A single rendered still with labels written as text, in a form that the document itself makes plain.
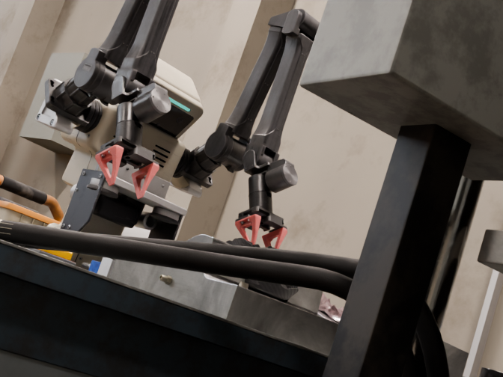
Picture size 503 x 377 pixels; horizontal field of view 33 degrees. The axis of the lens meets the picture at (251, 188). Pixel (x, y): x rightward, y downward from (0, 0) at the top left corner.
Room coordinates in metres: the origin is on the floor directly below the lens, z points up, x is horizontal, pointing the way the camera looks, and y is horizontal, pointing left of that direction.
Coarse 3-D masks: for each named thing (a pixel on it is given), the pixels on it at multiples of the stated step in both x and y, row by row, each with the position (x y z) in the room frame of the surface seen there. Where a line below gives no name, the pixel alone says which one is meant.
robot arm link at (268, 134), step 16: (288, 16) 2.10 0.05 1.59; (288, 32) 2.09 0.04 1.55; (288, 48) 2.12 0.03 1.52; (304, 48) 2.11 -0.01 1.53; (288, 64) 2.11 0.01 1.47; (304, 64) 2.12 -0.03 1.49; (288, 80) 2.10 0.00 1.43; (272, 96) 2.12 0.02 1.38; (288, 96) 2.11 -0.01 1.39; (272, 112) 2.11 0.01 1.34; (288, 112) 2.13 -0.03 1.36; (272, 128) 2.10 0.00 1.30; (256, 144) 2.11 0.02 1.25; (272, 144) 2.11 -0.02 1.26; (256, 160) 2.09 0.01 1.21; (272, 160) 2.13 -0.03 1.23
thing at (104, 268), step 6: (108, 258) 1.85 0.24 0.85; (84, 264) 1.94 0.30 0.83; (90, 264) 1.93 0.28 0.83; (96, 264) 1.88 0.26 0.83; (102, 264) 1.86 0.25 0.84; (108, 264) 1.85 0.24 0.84; (90, 270) 1.89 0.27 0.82; (96, 270) 1.88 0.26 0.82; (102, 270) 1.86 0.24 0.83; (108, 270) 1.84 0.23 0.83; (108, 276) 1.84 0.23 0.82
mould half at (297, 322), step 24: (192, 240) 1.56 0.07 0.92; (216, 240) 1.50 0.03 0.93; (120, 264) 1.79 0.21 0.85; (144, 264) 1.70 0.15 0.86; (144, 288) 1.67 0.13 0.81; (168, 288) 1.58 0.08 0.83; (192, 288) 1.51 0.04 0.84; (216, 288) 1.44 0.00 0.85; (240, 288) 1.39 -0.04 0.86; (216, 312) 1.42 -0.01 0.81; (240, 312) 1.40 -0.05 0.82; (264, 312) 1.42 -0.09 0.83; (288, 312) 1.45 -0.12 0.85; (312, 312) 1.62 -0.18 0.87; (288, 336) 1.45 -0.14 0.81; (312, 336) 1.48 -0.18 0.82
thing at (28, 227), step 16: (0, 224) 1.19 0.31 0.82; (16, 224) 1.19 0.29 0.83; (32, 224) 1.20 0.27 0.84; (16, 240) 1.19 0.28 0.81; (32, 240) 1.19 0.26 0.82; (48, 240) 1.19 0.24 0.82; (64, 240) 1.19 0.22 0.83; (80, 240) 1.19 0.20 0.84; (96, 240) 1.19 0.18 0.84; (112, 240) 1.19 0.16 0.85; (128, 240) 1.19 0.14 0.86; (112, 256) 1.19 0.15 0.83; (128, 256) 1.19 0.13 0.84; (144, 256) 1.18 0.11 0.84; (160, 256) 1.18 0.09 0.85; (176, 256) 1.18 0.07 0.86
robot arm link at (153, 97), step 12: (120, 84) 1.81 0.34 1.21; (156, 84) 1.76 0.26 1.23; (120, 96) 1.80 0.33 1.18; (132, 96) 1.80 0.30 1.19; (144, 96) 1.75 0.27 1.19; (156, 96) 1.74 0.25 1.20; (144, 108) 1.75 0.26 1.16; (156, 108) 1.74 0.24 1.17; (168, 108) 1.76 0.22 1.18; (144, 120) 1.78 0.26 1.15
